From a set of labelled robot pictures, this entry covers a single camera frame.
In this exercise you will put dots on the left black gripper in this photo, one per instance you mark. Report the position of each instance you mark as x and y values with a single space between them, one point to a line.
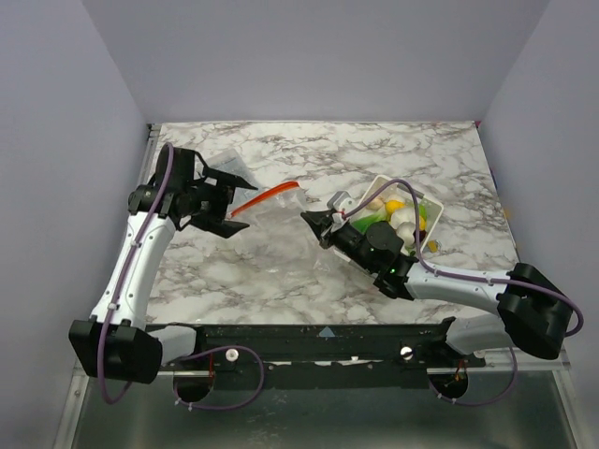
224 190

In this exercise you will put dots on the yellow toy pepper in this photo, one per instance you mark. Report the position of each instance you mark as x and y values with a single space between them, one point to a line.
393 205

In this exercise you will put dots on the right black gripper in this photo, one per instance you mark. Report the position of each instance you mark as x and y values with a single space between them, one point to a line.
328 232

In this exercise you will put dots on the beige toy garlic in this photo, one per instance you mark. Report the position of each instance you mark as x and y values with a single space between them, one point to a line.
376 204

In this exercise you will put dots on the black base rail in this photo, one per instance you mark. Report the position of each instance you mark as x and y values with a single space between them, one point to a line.
241 357

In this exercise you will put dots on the small binder clip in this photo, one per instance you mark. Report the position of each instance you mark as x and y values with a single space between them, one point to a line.
434 246

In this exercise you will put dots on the clear zip top bag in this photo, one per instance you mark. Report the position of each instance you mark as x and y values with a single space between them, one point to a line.
278 246

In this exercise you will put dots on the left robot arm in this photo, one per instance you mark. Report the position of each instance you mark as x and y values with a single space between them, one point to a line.
114 343

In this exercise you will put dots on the white plastic basket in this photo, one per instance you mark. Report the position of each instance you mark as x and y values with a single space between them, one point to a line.
429 209

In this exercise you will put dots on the green toy bok choy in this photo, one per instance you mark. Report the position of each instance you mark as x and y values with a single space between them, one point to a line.
363 223

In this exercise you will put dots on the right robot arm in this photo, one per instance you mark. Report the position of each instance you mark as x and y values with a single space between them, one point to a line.
521 307

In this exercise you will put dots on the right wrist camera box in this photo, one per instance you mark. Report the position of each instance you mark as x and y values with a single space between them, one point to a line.
342 202

